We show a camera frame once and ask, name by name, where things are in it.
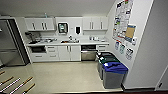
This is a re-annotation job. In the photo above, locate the dish drying rack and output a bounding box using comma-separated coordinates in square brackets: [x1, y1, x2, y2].
[41, 37, 58, 44]

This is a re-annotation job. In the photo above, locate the white drawer below microwave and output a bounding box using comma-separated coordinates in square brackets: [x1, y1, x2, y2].
[30, 53, 48, 63]

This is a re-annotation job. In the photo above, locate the blue bottle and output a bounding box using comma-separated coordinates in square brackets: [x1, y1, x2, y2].
[44, 12, 49, 19]

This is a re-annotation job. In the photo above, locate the black trash bin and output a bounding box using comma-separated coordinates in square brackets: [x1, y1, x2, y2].
[98, 55, 121, 80]

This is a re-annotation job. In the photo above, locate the stainless steel dishwasher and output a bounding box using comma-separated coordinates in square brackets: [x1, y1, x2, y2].
[80, 44, 98, 62]

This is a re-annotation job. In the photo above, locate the stainless steel fridge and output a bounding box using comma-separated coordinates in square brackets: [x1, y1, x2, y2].
[0, 18, 31, 67]

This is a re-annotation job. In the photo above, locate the tan paper wall notice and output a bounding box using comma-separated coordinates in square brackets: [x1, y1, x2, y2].
[124, 23, 137, 43]

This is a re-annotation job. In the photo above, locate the chrome sink faucet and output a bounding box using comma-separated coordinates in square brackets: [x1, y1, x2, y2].
[67, 35, 74, 41]

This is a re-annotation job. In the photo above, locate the built-in black microwave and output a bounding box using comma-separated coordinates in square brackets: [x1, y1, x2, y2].
[30, 45, 47, 54]

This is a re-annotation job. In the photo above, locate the white cabinet drawer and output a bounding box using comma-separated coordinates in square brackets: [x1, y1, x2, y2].
[46, 53, 60, 62]
[45, 49, 59, 55]
[45, 45, 59, 51]
[96, 44, 110, 52]

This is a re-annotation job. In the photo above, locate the steel paper towel dispenser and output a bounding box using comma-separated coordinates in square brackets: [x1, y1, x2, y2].
[57, 22, 68, 34]

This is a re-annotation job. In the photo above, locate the dark grey trash bin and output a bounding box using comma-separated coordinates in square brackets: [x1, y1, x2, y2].
[96, 51, 114, 68]

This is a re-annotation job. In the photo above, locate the small white wall notice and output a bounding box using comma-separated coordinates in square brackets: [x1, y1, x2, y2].
[125, 47, 134, 62]

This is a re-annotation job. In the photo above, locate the blue-green trash bin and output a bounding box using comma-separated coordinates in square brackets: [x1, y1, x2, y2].
[102, 62, 129, 90]

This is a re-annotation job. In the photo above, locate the black coffee maker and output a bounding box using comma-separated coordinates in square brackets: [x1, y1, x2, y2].
[25, 31, 42, 45]

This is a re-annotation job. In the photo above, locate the white lower cabinet door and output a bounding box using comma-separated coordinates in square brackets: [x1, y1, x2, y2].
[69, 44, 82, 62]
[57, 45, 71, 62]

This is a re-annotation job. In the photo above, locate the large colourful wall poster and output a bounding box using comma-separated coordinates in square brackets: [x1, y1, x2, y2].
[112, 0, 134, 43]

